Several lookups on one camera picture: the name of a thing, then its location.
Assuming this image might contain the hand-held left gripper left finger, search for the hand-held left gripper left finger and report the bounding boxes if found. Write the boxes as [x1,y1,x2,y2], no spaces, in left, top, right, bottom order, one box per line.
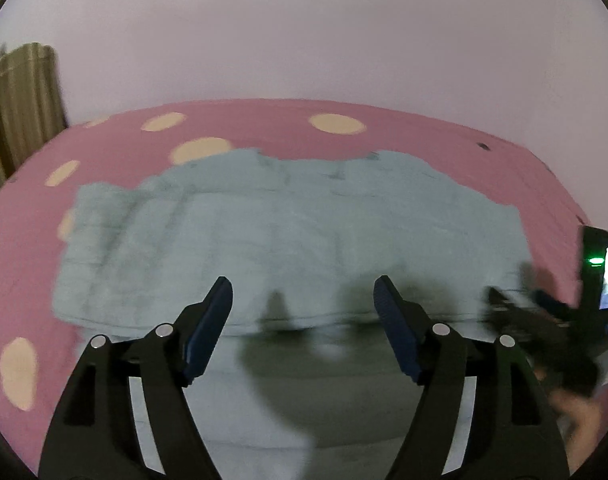
[38,276,233,480]

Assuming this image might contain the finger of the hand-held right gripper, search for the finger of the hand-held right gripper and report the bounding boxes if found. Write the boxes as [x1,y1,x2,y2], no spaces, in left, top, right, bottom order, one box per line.
[485,286,580,343]
[531,287,582,323]

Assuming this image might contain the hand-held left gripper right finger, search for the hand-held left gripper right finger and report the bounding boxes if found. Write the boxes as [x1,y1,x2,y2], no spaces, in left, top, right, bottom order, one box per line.
[373,275,571,480]

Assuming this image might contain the light blue puffer jacket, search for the light blue puffer jacket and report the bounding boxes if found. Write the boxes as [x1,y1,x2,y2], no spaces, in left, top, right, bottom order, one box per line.
[51,147,532,480]

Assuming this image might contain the person's right hand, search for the person's right hand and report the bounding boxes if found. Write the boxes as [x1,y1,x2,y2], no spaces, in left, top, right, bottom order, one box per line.
[549,387,607,467]

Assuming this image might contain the pink dotted bed sheet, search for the pink dotted bed sheet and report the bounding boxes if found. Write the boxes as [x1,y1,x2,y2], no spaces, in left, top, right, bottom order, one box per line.
[0,99,592,461]

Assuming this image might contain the striped cloth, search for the striped cloth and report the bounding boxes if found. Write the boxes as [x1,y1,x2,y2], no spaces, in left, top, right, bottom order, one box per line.
[0,42,68,206]

